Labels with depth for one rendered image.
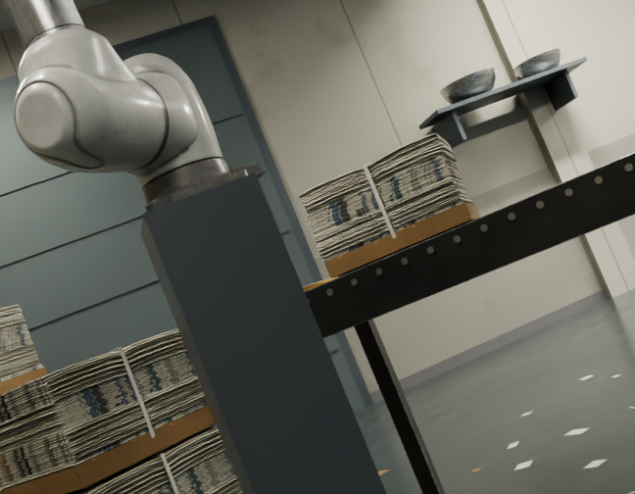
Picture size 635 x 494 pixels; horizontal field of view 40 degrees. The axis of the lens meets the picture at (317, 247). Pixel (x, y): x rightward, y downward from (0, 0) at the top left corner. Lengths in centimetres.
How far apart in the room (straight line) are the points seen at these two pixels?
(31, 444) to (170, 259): 56
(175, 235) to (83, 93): 28
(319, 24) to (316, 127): 81
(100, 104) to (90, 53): 9
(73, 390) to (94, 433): 9
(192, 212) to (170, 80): 23
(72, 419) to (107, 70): 69
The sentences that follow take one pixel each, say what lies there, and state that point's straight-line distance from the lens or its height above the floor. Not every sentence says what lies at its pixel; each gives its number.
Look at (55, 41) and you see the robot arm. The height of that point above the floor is 127.
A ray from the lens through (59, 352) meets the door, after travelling 601.
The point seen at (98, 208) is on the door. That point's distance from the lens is 611.
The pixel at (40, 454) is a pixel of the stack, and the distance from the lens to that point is 182.
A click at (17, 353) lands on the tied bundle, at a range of 238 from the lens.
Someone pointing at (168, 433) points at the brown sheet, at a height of 63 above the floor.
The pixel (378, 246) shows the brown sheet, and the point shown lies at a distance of 214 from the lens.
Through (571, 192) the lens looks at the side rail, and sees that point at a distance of 195.
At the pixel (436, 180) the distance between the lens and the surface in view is 212.
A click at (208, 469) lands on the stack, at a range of 191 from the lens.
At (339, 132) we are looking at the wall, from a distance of 650.
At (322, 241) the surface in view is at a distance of 218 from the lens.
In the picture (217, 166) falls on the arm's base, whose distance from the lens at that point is 152.
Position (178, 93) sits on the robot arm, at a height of 117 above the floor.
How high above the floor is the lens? 74
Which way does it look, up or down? 4 degrees up
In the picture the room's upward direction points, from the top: 22 degrees counter-clockwise
